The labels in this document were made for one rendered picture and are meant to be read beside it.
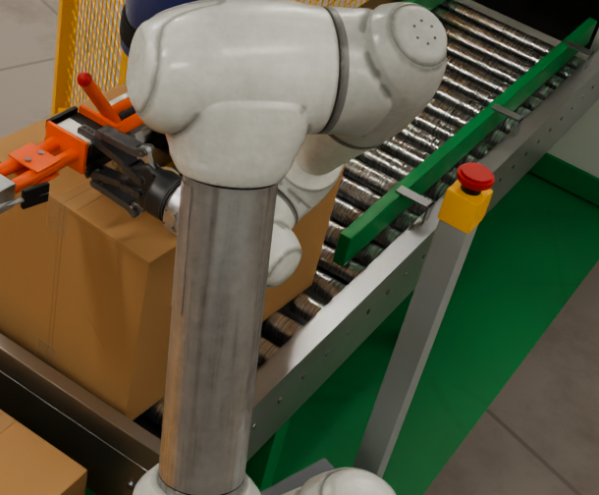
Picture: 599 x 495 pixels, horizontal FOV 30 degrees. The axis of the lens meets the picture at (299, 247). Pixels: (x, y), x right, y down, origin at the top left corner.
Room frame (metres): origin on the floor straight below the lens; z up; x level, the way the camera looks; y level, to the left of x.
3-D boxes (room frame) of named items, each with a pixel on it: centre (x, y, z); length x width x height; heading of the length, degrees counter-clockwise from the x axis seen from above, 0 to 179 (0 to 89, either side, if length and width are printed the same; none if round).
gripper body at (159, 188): (1.39, 0.24, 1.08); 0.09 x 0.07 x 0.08; 66
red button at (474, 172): (1.74, -0.28, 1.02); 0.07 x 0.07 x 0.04
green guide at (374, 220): (2.70, -0.45, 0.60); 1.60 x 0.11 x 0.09; 156
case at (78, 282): (1.73, 0.27, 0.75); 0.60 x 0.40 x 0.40; 153
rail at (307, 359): (2.35, -0.36, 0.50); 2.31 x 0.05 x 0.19; 156
